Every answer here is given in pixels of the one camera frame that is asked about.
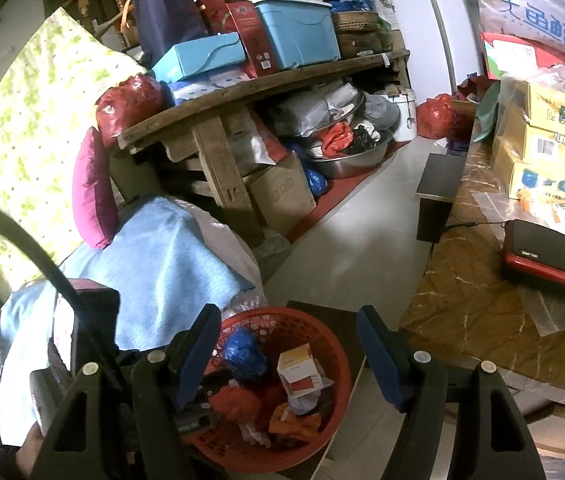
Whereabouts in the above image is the person's left hand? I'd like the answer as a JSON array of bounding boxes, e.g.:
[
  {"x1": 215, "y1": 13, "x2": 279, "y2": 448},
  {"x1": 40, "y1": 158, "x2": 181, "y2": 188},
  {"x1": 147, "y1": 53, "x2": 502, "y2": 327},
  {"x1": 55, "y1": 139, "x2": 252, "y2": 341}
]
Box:
[{"x1": 15, "y1": 425, "x2": 48, "y2": 476}]

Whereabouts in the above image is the dark wooden stool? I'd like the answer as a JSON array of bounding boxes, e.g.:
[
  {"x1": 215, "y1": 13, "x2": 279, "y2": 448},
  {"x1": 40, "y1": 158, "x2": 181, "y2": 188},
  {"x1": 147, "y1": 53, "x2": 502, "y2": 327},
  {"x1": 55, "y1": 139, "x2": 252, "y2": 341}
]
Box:
[
  {"x1": 415, "y1": 152, "x2": 468, "y2": 243},
  {"x1": 282, "y1": 300, "x2": 369, "y2": 480}
]

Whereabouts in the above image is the metal basin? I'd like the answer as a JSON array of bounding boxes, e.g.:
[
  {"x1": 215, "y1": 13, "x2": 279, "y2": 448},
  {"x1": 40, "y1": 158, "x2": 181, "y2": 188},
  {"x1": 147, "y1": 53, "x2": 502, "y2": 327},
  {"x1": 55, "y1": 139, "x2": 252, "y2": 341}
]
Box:
[{"x1": 307, "y1": 127, "x2": 395, "y2": 181}]

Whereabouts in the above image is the white blue dotted pack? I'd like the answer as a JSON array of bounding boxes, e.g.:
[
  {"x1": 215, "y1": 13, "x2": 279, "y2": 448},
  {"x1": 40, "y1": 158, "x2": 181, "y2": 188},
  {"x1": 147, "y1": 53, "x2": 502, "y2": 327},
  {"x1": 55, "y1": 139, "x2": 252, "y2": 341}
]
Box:
[{"x1": 170, "y1": 67, "x2": 263, "y2": 106}]

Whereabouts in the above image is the navy bag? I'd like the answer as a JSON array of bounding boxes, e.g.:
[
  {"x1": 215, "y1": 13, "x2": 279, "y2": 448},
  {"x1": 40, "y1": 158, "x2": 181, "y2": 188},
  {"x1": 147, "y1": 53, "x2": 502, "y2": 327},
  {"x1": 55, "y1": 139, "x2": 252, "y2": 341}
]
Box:
[{"x1": 135, "y1": 0, "x2": 210, "y2": 68}]

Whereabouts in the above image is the blue blanket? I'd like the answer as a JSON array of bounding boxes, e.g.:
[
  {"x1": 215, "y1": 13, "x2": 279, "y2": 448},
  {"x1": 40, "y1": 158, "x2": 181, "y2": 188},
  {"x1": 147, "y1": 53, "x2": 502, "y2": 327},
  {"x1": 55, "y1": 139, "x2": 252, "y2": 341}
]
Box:
[{"x1": 0, "y1": 196, "x2": 256, "y2": 446}]

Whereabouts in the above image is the blue plastic storage bin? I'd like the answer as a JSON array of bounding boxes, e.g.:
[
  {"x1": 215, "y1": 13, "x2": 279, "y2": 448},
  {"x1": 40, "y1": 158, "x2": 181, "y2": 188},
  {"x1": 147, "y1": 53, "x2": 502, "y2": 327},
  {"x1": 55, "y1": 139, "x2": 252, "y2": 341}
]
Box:
[{"x1": 252, "y1": 0, "x2": 343, "y2": 73}]

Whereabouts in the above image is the grey white sack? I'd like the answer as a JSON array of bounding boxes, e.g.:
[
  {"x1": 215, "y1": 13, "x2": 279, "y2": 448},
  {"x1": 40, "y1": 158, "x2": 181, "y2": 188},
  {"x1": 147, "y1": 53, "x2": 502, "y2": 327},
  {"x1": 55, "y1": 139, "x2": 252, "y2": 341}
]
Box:
[{"x1": 267, "y1": 82, "x2": 363, "y2": 138}]

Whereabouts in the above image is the orange wrapper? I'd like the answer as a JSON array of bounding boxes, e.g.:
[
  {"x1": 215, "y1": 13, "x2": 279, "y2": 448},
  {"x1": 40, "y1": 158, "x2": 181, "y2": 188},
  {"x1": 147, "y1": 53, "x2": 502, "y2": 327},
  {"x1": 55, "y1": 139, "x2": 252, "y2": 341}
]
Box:
[{"x1": 268, "y1": 402, "x2": 323, "y2": 443}]

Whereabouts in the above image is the grey hat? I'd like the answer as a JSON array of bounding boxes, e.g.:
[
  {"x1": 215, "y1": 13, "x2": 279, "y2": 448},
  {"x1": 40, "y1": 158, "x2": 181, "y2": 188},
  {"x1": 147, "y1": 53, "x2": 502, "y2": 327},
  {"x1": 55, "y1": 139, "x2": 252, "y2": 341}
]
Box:
[{"x1": 362, "y1": 94, "x2": 400, "y2": 131}]

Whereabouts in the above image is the green floral quilt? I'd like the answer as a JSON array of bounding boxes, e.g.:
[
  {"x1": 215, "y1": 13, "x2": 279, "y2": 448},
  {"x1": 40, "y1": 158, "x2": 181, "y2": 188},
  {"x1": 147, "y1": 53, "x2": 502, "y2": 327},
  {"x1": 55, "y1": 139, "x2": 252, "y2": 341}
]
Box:
[{"x1": 0, "y1": 7, "x2": 148, "y2": 281}]

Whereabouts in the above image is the white red printed bag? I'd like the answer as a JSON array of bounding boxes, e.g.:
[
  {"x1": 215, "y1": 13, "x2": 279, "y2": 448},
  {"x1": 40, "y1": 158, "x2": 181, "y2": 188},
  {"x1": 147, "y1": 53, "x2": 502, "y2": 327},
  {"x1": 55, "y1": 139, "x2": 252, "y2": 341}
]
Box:
[{"x1": 235, "y1": 110, "x2": 290, "y2": 166}]

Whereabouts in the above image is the white tissue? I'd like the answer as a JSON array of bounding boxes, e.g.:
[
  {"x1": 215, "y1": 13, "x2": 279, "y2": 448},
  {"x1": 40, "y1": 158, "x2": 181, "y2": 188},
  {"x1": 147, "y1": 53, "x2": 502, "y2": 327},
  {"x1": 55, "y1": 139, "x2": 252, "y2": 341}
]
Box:
[{"x1": 287, "y1": 385, "x2": 323, "y2": 416}]

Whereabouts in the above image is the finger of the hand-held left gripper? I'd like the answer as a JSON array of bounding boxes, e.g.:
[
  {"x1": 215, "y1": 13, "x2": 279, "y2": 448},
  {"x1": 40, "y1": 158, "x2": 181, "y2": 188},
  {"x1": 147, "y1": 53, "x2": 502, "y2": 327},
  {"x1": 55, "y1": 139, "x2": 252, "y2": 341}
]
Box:
[{"x1": 175, "y1": 385, "x2": 218, "y2": 436}]

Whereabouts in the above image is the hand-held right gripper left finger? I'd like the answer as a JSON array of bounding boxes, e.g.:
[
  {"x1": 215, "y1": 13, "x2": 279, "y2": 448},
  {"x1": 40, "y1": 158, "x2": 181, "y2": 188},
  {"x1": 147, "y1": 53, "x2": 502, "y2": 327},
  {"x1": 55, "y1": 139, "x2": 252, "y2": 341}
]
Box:
[{"x1": 30, "y1": 302, "x2": 223, "y2": 480}]

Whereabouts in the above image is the pink pillow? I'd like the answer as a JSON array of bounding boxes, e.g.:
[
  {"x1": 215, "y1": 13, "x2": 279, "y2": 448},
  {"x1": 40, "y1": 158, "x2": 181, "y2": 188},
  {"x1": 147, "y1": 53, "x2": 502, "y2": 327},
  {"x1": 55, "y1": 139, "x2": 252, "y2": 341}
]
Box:
[{"x1": 72, "y1": 126, "x2": 122, "y2": 251}]

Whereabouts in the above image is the red black radio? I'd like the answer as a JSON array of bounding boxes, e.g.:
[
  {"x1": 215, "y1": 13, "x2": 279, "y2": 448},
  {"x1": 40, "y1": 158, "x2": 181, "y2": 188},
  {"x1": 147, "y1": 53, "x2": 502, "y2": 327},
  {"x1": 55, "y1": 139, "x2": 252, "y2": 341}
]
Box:
[{"x1": 499, "y1": 219, "x2": 565, "y2": 306}]

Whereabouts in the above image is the dark green bag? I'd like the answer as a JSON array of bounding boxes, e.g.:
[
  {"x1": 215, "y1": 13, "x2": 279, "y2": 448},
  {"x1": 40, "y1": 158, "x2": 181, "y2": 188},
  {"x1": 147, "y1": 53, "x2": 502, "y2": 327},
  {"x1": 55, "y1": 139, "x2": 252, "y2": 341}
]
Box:
[{"x1": 472, "y1": 80, "x2": 503, "y2": 143}]

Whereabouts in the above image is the yellow printed carton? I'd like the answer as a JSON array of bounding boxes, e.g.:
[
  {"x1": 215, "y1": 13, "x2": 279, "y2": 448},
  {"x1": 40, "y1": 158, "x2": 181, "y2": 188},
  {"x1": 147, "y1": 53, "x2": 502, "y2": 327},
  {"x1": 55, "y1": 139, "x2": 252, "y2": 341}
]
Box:
[
  {"x1": 492, "y1": 140, "x2": 565, "y2": 201},
  {"x1": 525, "y1": 80, "x2": 565, "y2": 133},
  {"x1": 497, "y1": 102, "x2": 565, "y2": 166}
]

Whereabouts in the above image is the blue woven sack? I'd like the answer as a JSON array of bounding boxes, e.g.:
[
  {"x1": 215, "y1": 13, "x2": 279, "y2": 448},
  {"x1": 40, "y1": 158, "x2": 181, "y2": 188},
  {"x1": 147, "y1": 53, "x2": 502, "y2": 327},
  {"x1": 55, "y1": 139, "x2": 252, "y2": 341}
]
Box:
[{"x1": 329, "y1": 0, "x2": 388, "y2": 15}]

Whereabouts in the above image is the black plastic bag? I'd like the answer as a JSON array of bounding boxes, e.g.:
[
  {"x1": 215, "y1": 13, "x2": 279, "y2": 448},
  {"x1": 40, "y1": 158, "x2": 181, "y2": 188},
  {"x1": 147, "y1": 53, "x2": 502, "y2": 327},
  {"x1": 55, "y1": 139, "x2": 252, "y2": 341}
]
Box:
[{"x1": 349, "y1": 127, "x2": 383, "y2": 153}]

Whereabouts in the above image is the red plastic basket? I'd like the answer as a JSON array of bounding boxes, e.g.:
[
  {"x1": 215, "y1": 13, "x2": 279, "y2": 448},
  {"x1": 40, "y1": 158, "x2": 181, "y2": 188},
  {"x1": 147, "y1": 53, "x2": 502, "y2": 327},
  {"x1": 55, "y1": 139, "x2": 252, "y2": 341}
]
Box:
[{"x1": 182, "y1": 307, "x2": 353, "y2": 473}]

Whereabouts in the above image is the orange-red plastic bag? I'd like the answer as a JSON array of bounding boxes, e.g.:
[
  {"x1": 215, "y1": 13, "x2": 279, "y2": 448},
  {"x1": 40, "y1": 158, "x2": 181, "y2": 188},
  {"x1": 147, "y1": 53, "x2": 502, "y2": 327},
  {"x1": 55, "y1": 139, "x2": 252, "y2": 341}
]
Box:
[{"x1": 319, "y1": 122, "x2": 355, "y2": 158}]

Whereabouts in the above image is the orange white medicine box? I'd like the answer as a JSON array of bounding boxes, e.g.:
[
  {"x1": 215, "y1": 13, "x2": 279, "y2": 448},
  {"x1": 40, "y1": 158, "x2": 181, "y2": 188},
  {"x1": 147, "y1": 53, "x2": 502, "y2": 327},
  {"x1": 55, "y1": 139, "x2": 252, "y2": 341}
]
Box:
[{"x1": 276, "y1": 342, "x2": 335, "y2": 396}]

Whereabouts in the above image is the red green printed box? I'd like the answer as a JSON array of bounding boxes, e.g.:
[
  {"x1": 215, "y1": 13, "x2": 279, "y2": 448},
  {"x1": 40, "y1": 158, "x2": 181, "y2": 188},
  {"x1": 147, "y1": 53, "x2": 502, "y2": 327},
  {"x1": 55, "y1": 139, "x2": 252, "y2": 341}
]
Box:
[{"x1": 479, "y1": 32, "x2": 565, "y2": 81}]

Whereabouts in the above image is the light blue cardboard box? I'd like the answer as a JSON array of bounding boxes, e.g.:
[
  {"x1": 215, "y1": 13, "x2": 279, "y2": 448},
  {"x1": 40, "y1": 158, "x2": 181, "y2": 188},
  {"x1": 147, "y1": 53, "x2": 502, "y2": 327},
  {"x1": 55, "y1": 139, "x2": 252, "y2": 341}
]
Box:
[{"x1": 151, "y1": 32, "x2": 248, "y2": 83}]

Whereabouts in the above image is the thin black radio cable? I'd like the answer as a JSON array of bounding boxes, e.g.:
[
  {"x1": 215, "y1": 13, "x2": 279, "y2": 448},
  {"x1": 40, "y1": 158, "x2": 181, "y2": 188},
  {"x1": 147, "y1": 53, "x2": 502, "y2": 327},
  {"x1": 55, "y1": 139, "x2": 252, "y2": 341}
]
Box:
[{"x1": 425, "y1": 220, "x2": 508, "y2": 266}]

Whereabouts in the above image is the red gift box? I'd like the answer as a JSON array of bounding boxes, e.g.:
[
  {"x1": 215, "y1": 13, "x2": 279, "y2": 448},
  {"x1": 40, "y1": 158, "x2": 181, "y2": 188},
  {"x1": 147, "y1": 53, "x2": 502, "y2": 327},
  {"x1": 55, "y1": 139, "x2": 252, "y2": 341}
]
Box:
[{"x1": 200, "y1": 0, "x2": 280, "y2": 78}]

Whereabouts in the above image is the brown cardboard box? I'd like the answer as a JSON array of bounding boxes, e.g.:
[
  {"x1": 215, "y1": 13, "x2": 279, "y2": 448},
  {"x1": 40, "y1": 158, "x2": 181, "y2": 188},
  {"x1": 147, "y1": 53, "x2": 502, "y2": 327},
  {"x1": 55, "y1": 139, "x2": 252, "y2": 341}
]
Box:
[{"x1": 245, "y1": 152, "x2": 318, "y2": 236}]

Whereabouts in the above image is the white bucket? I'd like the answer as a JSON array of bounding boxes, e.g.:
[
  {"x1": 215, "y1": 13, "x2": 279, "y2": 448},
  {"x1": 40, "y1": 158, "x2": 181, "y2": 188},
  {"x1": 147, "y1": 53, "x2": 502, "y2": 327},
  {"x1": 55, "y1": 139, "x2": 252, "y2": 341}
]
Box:
[{"x1": 379, "y1": 89, "x2": 418, "y2": 143}]

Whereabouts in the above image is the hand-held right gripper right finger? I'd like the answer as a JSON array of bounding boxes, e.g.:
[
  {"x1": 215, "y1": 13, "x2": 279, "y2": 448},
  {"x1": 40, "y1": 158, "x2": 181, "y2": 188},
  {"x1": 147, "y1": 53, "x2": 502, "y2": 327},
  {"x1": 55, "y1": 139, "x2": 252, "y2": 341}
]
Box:
[{"x1": 356, "y1": 305, "x2": 538, "y2": 480}]

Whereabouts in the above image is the red frayed ribbon cloth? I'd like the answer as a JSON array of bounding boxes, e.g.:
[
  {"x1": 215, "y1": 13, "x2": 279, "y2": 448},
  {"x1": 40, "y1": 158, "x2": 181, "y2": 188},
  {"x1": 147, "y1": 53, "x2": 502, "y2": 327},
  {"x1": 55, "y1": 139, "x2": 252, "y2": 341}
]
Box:
[{"x1": 210, "y1": 379, "x2": 276, "y2": 423}]

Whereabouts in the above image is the brown marble table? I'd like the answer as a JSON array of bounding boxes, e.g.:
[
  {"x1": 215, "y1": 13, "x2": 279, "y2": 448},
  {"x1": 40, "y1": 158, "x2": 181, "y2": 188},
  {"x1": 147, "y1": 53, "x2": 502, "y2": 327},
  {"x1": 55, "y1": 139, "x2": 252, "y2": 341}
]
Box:
[{"x1": 399, "y1": 125, "x2": 565, "y2": 411}]

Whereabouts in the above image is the dark red plastic bag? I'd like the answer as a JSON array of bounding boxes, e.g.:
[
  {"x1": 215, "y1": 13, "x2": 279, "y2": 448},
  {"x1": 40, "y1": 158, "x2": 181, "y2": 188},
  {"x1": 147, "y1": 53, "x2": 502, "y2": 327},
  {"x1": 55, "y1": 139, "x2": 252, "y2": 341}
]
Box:
[{"x1": 95, "y1": 74, "x2": 168, "y2": 148}]

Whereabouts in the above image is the pale bed sheet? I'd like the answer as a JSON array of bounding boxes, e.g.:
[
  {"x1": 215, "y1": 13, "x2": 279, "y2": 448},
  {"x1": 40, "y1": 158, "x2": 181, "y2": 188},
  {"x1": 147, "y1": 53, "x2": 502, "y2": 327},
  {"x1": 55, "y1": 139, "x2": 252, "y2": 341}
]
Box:
[{"x1": 172, "y1": 199, "x2": 269, "y2": 311}]

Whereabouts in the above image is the dark blue plastic bag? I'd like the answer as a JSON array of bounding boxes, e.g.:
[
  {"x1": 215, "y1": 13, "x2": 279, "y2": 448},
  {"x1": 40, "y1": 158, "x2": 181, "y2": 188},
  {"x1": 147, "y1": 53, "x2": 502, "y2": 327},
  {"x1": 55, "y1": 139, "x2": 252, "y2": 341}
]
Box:
[{"x1": 302, "y1": 165, "x2": 330, "y2": 198}]

